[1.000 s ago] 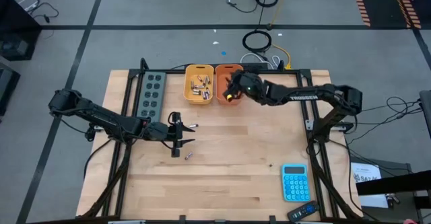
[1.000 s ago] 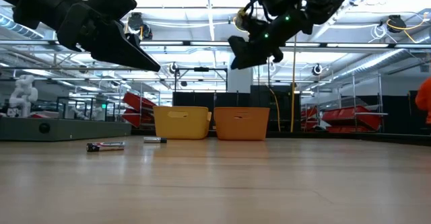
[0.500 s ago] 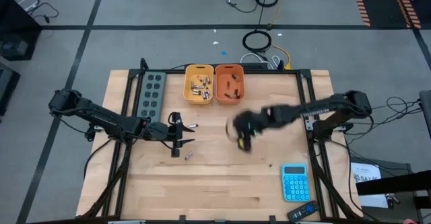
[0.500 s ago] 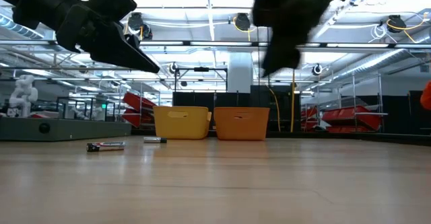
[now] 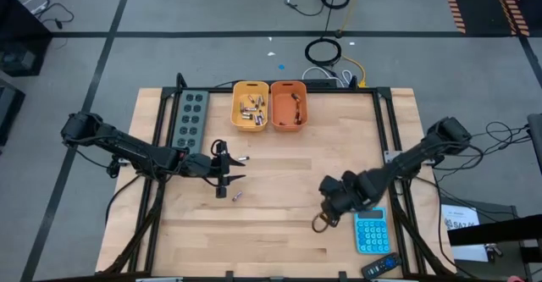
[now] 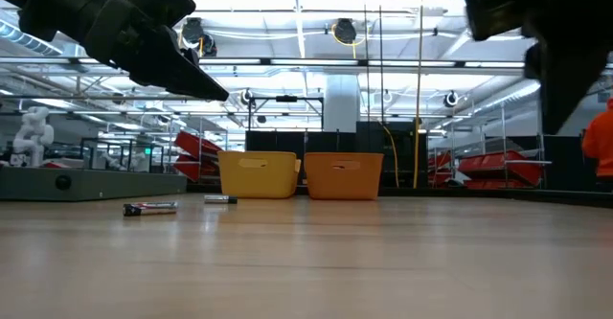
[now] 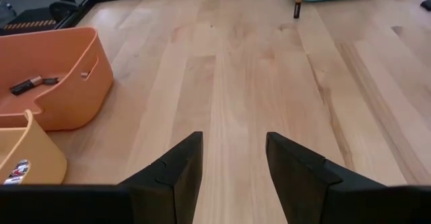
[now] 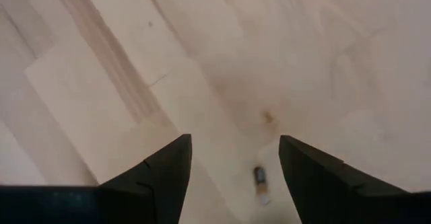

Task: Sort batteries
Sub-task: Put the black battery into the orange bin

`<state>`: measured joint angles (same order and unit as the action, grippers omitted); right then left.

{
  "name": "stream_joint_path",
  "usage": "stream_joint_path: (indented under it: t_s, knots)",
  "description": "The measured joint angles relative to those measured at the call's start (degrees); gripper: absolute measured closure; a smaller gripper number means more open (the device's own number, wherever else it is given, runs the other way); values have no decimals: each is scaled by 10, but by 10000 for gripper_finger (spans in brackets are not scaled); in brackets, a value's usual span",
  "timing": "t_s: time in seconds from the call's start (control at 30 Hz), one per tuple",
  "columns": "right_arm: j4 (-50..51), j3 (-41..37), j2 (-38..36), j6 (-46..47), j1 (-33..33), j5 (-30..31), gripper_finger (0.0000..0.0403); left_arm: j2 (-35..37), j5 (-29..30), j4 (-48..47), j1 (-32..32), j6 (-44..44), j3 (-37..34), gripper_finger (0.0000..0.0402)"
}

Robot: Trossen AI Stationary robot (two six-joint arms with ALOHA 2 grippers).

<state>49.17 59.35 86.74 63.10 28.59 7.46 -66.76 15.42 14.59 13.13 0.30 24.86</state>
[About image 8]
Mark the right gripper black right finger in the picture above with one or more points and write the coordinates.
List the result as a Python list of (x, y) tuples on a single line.
[(313, 183)]

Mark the small copper-black battery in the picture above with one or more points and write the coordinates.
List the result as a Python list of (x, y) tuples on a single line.
[(261, 183)]

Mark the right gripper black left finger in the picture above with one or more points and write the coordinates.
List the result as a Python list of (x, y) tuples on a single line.
[(168, 177)]

